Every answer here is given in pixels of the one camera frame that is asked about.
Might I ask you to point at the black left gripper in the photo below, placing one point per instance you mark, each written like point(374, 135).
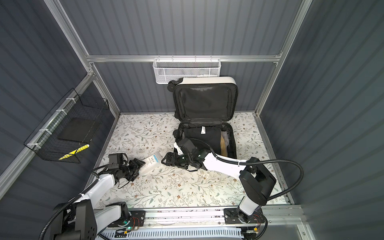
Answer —
point(135, 165)

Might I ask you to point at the black t-shirt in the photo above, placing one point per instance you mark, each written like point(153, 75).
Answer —
point(209, 135)

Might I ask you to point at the white hard-shell suitcase black lining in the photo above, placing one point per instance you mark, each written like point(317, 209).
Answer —
point(205, 102)

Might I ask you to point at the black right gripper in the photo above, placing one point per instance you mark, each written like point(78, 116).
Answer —
point(175, 162)

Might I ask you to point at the yellow black striped item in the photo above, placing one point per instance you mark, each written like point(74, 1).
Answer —
point(73, 153)

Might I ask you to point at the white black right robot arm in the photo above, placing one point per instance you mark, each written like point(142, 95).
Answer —
point(257, 181)

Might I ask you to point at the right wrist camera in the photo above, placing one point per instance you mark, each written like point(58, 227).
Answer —
point(178, 149)

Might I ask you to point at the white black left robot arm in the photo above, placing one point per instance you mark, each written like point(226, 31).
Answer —
point(93, 193)

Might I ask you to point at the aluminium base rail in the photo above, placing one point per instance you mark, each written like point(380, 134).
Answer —
point(186, 217)

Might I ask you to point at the white wire mesh basket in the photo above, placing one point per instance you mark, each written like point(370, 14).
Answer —
point(172, 71)

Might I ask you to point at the black wire mesh basket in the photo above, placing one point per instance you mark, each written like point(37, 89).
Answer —
point(44, 140)

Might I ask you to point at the black pad in basket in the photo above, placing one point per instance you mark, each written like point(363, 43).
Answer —
point(79, 130)

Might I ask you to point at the white packet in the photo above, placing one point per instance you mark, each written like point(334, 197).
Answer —
point(152, 162)

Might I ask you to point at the tan shorts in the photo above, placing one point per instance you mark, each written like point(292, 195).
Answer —
point(224, 143)

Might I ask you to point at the floral table mat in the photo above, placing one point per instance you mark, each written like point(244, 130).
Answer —
point(142, 135)

